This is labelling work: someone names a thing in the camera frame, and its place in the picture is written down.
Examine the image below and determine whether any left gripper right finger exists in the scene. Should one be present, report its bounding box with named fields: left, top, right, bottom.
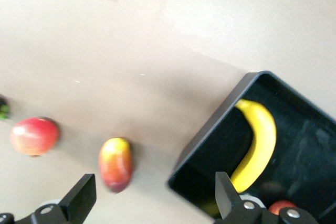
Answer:
left=214, top=172, right=279, bottom=224

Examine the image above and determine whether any dark purple mangosteen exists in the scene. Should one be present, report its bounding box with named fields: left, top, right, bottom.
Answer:
left=0, top=94, right=11, bottom=122

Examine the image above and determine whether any yellow banana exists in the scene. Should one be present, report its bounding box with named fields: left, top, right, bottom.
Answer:
left=230, top=99, right=277, bottom=194

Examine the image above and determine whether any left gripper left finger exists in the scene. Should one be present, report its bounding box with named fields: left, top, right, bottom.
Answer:
left=30, top=173, right=97, bottom=224

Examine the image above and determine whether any black plastic box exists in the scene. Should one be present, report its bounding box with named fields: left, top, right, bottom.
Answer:
left=167, top=70, right=336, bottom=224

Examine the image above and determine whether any red yellow apple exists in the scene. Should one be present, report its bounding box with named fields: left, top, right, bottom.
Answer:
left=268, top=199, right=297, bottom=216

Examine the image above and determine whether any red yellow mango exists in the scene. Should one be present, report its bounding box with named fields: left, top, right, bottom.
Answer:
left=98, top=137, right=133, bottom=194

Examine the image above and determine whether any red pomegranate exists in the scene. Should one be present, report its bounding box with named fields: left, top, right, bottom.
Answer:
left=9, top=117, right=60, bottom=156

